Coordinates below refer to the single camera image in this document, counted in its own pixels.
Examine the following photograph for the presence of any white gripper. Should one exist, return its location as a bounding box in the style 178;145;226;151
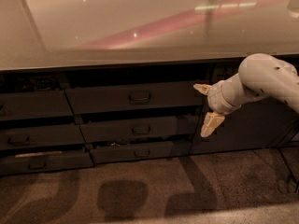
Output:
193;80;240;138

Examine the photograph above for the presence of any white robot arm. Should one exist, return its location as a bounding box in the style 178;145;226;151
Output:
193;53;299;137

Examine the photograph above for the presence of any dark cabinet door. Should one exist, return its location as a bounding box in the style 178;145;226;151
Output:
190;63;299;155

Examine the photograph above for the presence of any top drawer metal handle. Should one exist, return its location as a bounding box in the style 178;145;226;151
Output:
129;91;151;104

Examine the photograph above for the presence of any dark cabinet frame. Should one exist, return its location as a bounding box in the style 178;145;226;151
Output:
0;60;298;166

